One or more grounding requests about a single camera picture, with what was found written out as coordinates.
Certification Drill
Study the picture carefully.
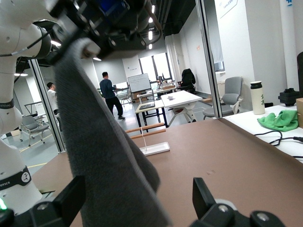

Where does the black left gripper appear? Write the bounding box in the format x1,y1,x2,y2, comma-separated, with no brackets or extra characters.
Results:
48,0,152,64

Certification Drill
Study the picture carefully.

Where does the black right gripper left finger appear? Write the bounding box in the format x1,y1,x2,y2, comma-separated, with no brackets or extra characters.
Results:
14,175,86,227

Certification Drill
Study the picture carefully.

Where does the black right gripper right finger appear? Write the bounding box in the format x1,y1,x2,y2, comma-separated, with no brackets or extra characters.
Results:
189,177,287,227

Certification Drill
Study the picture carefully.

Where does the grey and red cloth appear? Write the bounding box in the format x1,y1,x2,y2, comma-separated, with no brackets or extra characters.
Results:
53,37,171,227

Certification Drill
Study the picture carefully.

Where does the green cloth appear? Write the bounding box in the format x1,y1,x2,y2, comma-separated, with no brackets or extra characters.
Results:
257,110,299,132

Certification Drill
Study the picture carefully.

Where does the brown table cover sheet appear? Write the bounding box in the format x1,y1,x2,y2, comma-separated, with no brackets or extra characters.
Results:
30,118,303,227

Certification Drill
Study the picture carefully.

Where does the man in dark clothes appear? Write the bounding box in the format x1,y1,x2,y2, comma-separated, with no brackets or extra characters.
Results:
99,71,126,121

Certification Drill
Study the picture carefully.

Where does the man in white shirt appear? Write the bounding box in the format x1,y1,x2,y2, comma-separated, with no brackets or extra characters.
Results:
46,82,62,116

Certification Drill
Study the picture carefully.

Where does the whiteboard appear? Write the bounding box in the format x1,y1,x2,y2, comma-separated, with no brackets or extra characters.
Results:
127,73,152,93

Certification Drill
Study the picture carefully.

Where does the white rack base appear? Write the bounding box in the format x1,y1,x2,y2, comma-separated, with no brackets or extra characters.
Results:
139,127,171,157

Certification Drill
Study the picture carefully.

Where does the grey office chair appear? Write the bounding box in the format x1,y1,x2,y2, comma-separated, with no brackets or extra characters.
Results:
19,115,52,147
203,77,244,121

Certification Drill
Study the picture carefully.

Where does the wooden rack rod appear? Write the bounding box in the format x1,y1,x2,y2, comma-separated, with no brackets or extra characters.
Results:
125,122,166,133
130,129,167,140

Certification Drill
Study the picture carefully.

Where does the wood top desk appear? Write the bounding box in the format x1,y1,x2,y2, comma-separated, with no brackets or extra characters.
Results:
134,101,169,130

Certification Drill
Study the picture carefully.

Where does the white desk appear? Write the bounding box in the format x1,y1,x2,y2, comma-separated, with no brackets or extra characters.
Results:
160,90,203,123

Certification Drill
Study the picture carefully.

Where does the black office chair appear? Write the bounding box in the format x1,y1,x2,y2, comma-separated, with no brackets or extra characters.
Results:
178,68,197,95

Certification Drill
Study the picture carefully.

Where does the white thermos black lid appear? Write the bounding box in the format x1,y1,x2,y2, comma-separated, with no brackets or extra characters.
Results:
250,81,266,115

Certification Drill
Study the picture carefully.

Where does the cardboard box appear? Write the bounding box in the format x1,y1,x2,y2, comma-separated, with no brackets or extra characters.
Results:
295,97,303,130

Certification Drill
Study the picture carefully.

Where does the black foam block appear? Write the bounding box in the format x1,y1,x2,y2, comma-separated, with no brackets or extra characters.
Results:
278,87,301,107

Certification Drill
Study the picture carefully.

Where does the aluminium frame post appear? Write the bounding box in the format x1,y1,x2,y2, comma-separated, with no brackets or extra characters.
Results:
195,0,223,119
28,59,67,153

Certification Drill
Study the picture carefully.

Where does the black cable with plug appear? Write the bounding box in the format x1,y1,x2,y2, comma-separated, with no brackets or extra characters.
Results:
254,131,303,147

